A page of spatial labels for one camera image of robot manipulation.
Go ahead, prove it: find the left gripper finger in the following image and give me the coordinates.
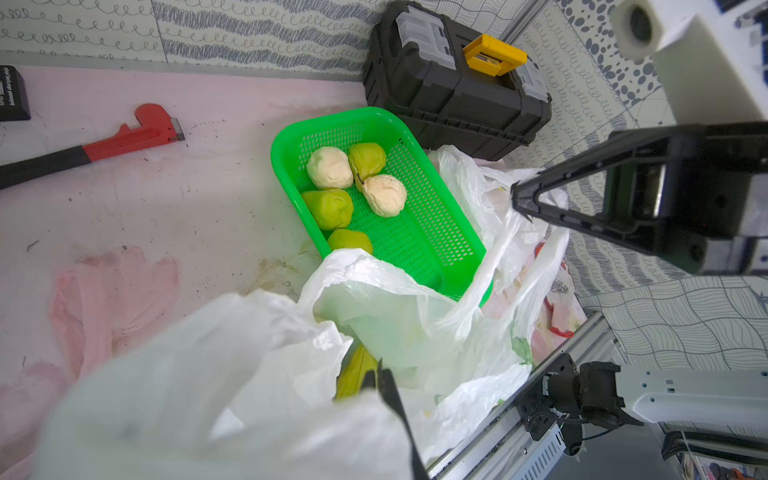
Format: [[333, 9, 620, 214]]
[[376, 367, 431, 480]]

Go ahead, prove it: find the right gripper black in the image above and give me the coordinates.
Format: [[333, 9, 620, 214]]
[[511, 122, 767, 275]]

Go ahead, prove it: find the green pear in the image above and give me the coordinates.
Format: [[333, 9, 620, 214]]
[[335, 345, 378, 400], [348, 142, 386, 181], [301, 189, 354, 231], [327, 229, 374, 254]]

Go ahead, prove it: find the lemon print plastic bag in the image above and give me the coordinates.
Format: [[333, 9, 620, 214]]
[[32, 227, 569, 479]]

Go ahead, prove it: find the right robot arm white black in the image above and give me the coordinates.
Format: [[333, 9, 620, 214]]
[[511, 121, 767, 455]]

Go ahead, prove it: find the green plastic basket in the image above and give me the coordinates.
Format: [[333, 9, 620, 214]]
[[270, 107, 486, 300]]

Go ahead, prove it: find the red white work glove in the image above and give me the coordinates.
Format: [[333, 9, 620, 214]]
[[530, 261, 587, 366]]

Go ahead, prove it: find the white pear upper right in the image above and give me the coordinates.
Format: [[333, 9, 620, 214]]
[[362, 174, 407, 218]]

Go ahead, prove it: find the white pear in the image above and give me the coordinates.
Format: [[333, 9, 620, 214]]
[[362, 174, 407, 218], [307, 146, 354, 189]]

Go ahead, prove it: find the white pear top left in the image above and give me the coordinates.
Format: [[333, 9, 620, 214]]
[[307, 146, 354, 189]]

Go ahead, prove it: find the green pear top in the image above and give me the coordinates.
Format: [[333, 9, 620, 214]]
[[348, 142, 386, 181]]

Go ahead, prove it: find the pink plastic bag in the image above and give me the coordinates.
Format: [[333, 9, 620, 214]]
[[1, 247, 181, 479]]

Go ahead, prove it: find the red pipe wrench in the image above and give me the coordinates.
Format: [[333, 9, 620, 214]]
[[1, 103, 185, 189]]

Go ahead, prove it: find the black screw bit case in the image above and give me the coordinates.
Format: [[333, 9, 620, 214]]
[[0, 65, 31, 122]]

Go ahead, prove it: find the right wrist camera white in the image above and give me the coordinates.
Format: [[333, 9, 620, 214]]
[[609, 0, 767, 125]]

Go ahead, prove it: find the black toolbox yellow handle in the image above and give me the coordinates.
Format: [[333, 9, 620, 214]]
[[363, 1, 552, 161]]

